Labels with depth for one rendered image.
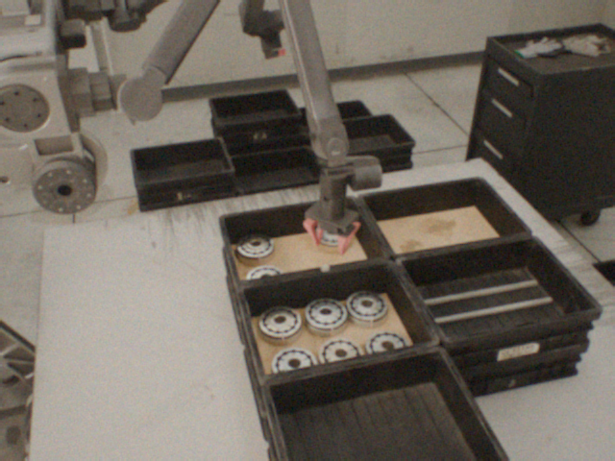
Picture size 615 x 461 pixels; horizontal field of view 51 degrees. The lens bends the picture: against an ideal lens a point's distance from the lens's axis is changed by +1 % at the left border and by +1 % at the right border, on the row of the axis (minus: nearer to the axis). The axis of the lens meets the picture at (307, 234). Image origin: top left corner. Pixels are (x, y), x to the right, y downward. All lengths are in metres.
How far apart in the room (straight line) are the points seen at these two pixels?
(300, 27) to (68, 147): 0.62
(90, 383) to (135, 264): 0.46
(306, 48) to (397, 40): 3.66
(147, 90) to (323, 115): 0.34
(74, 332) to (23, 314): 1.21
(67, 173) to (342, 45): 3.43
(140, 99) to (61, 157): 0.42
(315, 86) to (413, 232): 0.73
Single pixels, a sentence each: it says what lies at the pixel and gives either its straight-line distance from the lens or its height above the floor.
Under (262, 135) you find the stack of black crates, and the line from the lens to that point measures 3.03.
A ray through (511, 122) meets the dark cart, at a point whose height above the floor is 0.61.
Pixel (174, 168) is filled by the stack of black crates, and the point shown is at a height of 0.49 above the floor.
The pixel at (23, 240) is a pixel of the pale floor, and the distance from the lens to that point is 3.47.
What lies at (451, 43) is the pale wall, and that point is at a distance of 5.13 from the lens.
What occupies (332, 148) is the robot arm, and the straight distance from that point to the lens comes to 1.27.
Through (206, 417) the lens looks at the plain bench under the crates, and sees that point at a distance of 1.57.
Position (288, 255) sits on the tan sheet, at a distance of 1.77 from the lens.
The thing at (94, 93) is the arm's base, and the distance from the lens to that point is 1.22.
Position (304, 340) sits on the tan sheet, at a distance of 1.53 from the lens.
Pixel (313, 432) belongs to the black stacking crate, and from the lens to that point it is 1.37.
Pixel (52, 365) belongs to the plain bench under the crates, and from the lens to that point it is 1.78.
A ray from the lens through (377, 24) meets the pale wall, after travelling 4.81.
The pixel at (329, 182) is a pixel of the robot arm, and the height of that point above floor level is 1.25.
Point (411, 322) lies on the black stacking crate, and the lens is 1.53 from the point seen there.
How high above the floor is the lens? 1.95
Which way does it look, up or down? 37 degrees down
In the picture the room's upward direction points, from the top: straight up
